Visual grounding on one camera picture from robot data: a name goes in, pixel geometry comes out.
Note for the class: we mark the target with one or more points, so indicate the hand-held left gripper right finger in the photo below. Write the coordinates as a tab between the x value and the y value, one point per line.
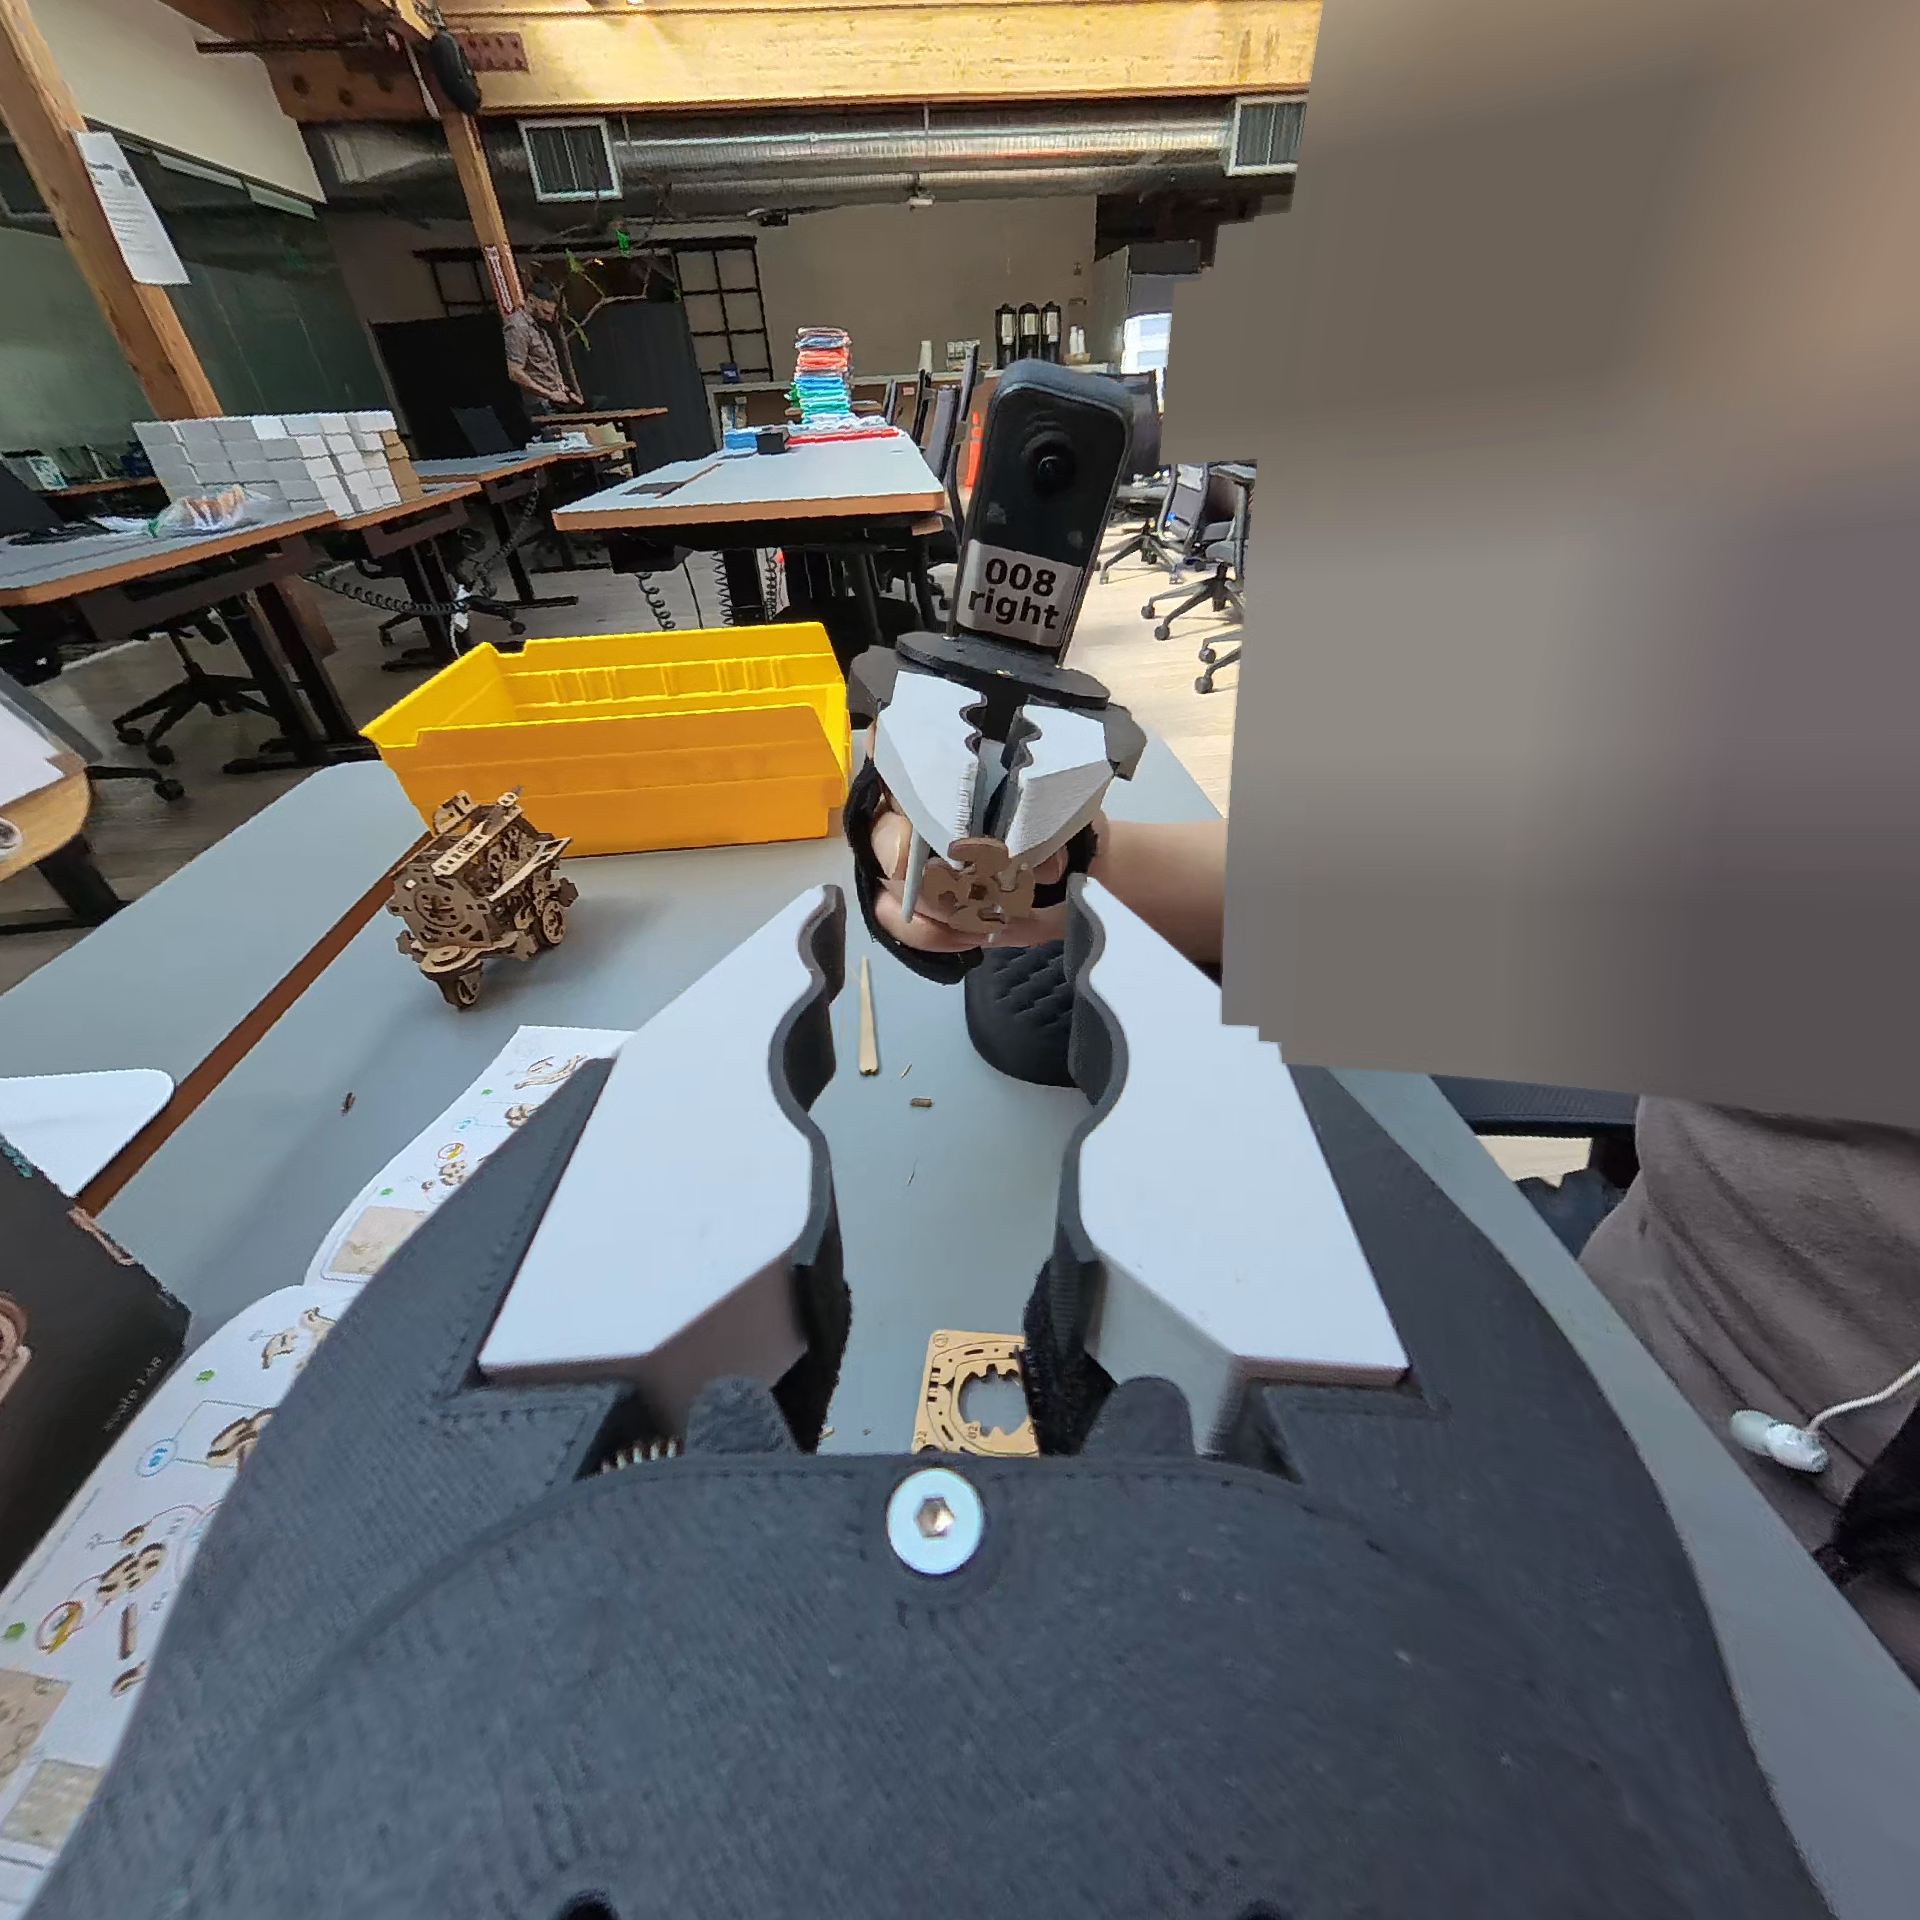
1231	1200

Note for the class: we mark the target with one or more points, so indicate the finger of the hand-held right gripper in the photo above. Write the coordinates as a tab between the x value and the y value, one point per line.
1059	780
923	756

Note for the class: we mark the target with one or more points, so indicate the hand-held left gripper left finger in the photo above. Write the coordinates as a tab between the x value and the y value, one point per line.
662	1200

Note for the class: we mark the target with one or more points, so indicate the wooden gear part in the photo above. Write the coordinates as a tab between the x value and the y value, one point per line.
975	885

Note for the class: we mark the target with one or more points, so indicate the person's right forearm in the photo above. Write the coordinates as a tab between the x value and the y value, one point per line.
1178	891

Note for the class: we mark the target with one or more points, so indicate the assembled wooden model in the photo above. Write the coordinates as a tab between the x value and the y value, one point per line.
481	901

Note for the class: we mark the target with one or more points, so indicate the person's right hand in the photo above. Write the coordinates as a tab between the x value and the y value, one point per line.
933	932

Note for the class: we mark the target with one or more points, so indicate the black coffee dispensers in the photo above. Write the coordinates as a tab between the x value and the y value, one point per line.
1029	329

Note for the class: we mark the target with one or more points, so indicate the thin wooden stick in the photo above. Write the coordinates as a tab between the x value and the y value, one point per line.
870	1036

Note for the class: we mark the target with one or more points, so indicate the stack of coloured cloths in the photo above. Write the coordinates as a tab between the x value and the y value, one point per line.
821	382

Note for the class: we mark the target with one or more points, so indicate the grey standing desk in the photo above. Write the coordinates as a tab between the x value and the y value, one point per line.
751	486

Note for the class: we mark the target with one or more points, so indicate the yellow plastic bin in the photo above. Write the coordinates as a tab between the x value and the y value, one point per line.
599	780

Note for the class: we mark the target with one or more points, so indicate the person's black office chair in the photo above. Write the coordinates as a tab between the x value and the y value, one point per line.
1561	1107

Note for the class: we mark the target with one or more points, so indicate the person's grey sweatshirt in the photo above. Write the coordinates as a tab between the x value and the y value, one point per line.
1757	1244

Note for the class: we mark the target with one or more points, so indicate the grey desk with black legs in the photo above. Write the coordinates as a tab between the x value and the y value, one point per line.
481	469

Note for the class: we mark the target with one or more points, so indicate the printed instruction sheet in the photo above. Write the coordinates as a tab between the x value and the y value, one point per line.
166	1499

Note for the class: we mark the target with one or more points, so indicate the white rounded panel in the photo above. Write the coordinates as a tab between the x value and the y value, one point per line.
67	1118

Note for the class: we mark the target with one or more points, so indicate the black product box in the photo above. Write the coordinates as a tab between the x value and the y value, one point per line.
60	1320

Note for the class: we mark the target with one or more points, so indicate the white air vent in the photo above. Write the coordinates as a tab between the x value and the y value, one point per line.
571	157

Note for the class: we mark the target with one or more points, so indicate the stack of white boxes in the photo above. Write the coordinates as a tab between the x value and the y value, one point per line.
271	458

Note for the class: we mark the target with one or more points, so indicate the wood-edged side table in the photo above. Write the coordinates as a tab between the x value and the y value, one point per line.
45	818

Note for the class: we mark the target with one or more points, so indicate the black hanging speaker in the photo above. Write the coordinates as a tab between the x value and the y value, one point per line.
457	72

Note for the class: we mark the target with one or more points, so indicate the clear plastic bag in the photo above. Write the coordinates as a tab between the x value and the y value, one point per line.
199	513

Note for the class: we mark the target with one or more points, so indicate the white paper sheet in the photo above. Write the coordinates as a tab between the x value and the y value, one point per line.
20	756

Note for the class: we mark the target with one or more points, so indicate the long grey wood-edged desk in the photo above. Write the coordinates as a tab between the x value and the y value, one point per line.
137	562

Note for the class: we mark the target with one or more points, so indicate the white paper notice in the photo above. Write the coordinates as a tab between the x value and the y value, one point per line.
134	210

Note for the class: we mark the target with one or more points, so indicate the square wooden frame part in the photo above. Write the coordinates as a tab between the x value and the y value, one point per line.
938	1395

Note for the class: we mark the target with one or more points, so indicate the silver ventilation duct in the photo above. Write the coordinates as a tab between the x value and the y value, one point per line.
931	138

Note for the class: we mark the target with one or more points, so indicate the slim wooden post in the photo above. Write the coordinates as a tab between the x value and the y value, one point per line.
481	194

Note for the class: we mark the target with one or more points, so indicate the thick wooden post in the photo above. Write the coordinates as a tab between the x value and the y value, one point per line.
107	240

